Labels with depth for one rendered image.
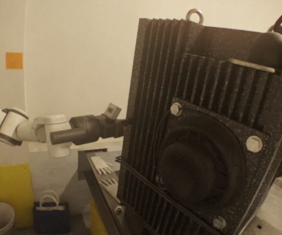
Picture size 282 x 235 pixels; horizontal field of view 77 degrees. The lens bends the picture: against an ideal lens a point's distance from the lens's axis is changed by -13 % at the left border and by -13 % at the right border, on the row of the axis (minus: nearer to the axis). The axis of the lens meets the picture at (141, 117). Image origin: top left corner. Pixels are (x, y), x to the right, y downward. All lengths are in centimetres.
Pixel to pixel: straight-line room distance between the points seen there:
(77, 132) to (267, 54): 49
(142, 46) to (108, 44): 82
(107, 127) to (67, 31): 90
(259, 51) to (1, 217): 186
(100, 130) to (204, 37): 42
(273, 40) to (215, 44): 20
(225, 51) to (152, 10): 109
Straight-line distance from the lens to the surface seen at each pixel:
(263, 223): 105
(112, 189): 128
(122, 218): 113
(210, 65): 50
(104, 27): 145
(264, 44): 46
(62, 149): 59
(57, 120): 57
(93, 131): 61
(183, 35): 58
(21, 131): 74
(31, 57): 140
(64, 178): 172
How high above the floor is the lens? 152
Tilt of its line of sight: 20 degrees down
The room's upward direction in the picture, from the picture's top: 9 degrees clockwise
